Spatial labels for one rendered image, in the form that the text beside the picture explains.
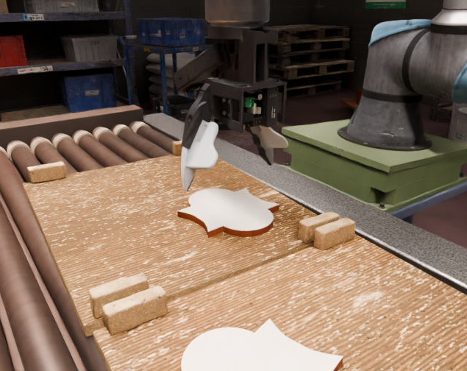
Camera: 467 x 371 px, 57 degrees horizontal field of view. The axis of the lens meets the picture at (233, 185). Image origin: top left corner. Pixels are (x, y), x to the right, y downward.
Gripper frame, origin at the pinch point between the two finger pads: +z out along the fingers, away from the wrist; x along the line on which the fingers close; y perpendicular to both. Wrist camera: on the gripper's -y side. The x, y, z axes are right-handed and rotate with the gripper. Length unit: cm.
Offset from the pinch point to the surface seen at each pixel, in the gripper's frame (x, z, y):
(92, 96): 130, 70, -397
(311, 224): 3.5, 3.3, 12.8
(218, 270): -9.5, 6.0, 10.5
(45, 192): -18.5, 6.0, -24.5
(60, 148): -7, 9, -54
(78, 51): 121, 25, -395
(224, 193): 2.7, 4.9, -4.3
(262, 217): 1.9, 4.9, 5.5
